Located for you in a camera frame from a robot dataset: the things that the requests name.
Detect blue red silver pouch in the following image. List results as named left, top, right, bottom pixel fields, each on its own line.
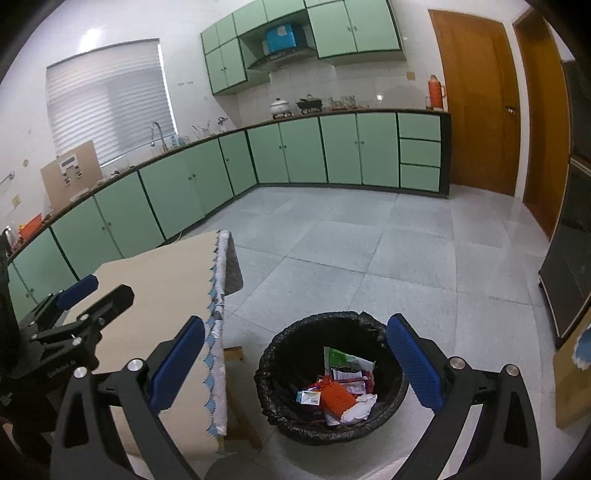
left=331, top=368, right=373, bottom=383

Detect blue whole milk carton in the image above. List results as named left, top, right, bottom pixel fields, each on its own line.
left=297, top=390, right=322, bottom=407

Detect orange foam fruit net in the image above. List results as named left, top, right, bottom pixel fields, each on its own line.
left=320, top=382, right=356, bottom=418

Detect green white snack wrapper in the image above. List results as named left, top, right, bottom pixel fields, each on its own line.
left=324, top=347, right=375, bottom=374

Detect black lined trash bin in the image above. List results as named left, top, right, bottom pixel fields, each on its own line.
left=254, top=311, right=409, bottom=446

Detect green lower kitchen cabinets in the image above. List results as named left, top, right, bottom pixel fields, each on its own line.
left=8, top=110, right=452, bottom=318

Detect orange plastic basket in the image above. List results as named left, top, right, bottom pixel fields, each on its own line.
left=19, top=214, right=43, bottom=241

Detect steel electric kettle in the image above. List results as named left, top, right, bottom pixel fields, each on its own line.
left=2, top=226, right=19, bottom=254

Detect brown cardboard box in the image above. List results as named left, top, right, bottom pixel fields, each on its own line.
left=41, top=141, right=103, bottom=212

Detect chrome sink faucet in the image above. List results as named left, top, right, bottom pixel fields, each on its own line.
left=150, top=121, right=168, bottom=153

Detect dark cabinet at right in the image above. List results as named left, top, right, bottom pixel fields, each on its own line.
left=539, top=61, right=590, bottom=347

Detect white window blind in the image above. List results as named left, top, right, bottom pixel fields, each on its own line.
left=46, top=39, right=177, bottom=165

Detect black wok pan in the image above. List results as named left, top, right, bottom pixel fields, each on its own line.
left=297, top=94, right=322, bottom=115

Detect black range hood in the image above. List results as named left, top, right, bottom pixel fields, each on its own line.
left=247, top=47, right=318, bottom=72

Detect blue box above hood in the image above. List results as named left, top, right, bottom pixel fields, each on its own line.
left=266, top=23, right=298, bottom=54

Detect orange thermos flask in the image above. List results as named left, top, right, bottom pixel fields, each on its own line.
left=428, top=75, right=446, bottom=110

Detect left wooden door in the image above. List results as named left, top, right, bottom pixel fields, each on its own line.
left=430, top=10, right=520, bottom=195

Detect wooden door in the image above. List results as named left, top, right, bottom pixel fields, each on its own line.
left=430, top=10, right=520, bottom=195
left=514, top=9, right=570, bottom=236

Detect right wooden door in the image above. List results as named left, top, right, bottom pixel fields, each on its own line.
left=514, top=9, right=570, bottom=236

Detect chrome towel rail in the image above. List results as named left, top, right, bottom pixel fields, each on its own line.
left=0, top=171, right=15, bottom=185

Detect green upper wall cabinets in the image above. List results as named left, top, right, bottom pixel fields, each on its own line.
left=200, top=0, right=405, bottom=95

